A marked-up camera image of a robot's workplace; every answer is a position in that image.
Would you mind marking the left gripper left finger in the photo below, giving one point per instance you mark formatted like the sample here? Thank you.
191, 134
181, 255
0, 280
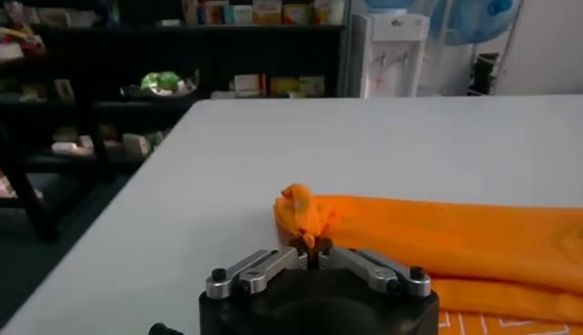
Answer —
268, 266

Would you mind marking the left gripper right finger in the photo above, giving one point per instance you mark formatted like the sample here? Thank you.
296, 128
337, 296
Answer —
360, 263

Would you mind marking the orange t-shirt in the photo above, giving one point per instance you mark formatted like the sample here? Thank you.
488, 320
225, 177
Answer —
455, 241

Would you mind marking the white red medicine box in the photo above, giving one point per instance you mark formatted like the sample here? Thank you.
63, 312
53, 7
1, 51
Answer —
248, 85

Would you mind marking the white water dispenser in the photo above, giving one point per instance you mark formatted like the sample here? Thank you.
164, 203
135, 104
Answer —
391, 59

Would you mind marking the bowl with green packets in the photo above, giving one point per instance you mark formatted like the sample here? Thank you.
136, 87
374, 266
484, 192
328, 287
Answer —
159, 84

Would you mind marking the black shelving unit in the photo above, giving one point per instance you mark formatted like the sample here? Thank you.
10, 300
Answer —
228, 50

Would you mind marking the yellow orange medicine box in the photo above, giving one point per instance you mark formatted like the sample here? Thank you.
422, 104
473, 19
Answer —
267, 11

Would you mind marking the white metal jug rack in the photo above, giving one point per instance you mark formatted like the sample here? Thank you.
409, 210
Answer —
508, 45

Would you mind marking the tilted blue water jug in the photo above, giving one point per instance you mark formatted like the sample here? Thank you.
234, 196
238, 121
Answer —
473, 23

